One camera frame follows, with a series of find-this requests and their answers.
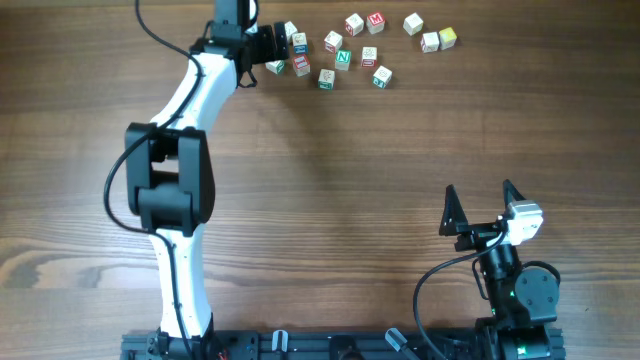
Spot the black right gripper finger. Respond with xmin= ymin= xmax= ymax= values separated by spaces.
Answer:
xmin=439 ymin=184 xmax=469 ymax=236
xmin=502 ymin=179 xmax=525 ymax=206

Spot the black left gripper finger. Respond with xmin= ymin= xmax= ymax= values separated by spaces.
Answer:
xmin=255 ymin=25 xmax=276 ymax=64
xmin=274 ymin=22 xmax=289 ymax=60

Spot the red letter I block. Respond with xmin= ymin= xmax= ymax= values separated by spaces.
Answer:
xmin=292 ymin=54 xmax=311 ymax=77

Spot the red letter U block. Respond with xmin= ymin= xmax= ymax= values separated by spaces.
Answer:
xmin=361 ymin=47 xmax=377 ymax=67

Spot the white green picture block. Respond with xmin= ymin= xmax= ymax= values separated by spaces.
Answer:
xmin=265 ymin=60 xmax=286 ymax=75

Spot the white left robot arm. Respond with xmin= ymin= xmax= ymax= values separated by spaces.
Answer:
xmin=116 ymin=1 xmax=288 ymax=359

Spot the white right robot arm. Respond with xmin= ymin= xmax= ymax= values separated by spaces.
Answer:
xmin=270 ymin=180 xmax=566 ymax=359

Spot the green letter block far left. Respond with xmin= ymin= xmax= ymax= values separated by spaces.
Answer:
xmin=284 ymin=21 xmax=298 ymax=43

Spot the blue letter block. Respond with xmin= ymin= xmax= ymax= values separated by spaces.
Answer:
xmin=291 ymin=33 xmax=308 ymax=55

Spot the red letter A block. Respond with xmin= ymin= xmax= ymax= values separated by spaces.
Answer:
xmin=324 ymin=31 xmax=343 ymax=53

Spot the green letter block centre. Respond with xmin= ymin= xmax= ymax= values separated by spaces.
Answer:
xmin=318 ymin=69 xmax=335 ymax=90

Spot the green letter N block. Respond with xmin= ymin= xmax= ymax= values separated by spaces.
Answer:
xmin=335 ymin=50 xmax=351 ymax=71

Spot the red white picture block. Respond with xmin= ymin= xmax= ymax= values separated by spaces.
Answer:
xmin=345 ymin=13 xmax=364 ymax=37

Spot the red letter M block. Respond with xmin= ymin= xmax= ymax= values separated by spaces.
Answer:
xmin=366 ymin=12 xmax=386 ymax=34

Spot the green letter J block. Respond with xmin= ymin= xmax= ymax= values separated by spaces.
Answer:
xmin=372 ymin=66 xmax=392 ymax=89

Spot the plain white picture block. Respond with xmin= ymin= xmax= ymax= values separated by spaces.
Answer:
xmin=403 ymin=13 xmax=424 ymax=36

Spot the red letter Y block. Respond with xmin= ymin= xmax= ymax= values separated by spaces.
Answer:
xmin=420 ymin=32 xmax=440 ymax=53

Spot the yellow block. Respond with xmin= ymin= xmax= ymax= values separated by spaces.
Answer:
xmin=438 ymin=27 xmax=457 ymax=50

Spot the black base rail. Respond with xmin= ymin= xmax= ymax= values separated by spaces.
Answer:
xmin=120 ymin=328 xmax=567 ymax=360

